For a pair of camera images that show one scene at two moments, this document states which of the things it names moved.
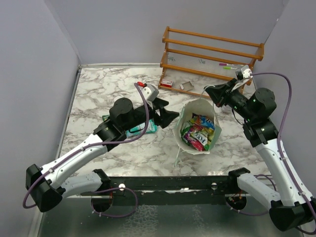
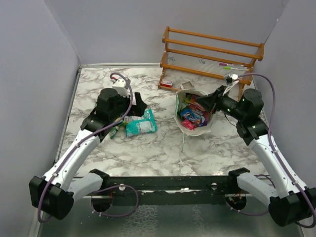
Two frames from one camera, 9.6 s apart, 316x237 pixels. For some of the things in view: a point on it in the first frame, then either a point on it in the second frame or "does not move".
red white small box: x=166 y=83 does not move
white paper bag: x=205 y=107 to x=179 y=96
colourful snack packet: x=198 y=132 to x=193 y=103
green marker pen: x=229 y=68 does not move
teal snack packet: x=149 y=127 does not move
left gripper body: x=153 y=114 to x=123 y=103
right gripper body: x=223 y=98 to x=214 y=106
